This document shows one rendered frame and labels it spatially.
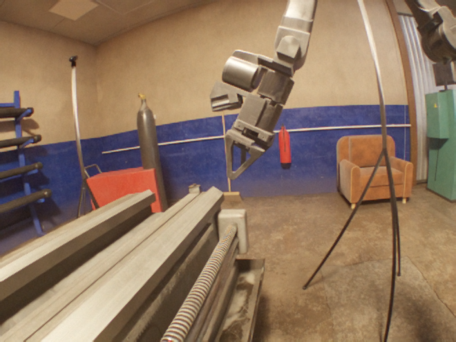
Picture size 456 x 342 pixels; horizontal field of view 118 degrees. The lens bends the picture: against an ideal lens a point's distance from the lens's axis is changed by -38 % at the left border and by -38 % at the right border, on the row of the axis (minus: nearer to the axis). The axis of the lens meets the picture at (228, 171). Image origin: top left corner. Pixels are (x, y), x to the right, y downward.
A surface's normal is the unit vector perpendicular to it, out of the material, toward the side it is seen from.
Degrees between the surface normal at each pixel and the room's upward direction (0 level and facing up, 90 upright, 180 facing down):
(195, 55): 90
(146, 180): 90
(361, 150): 95
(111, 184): 90
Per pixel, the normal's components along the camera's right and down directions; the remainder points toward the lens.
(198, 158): -0.23, 0.20
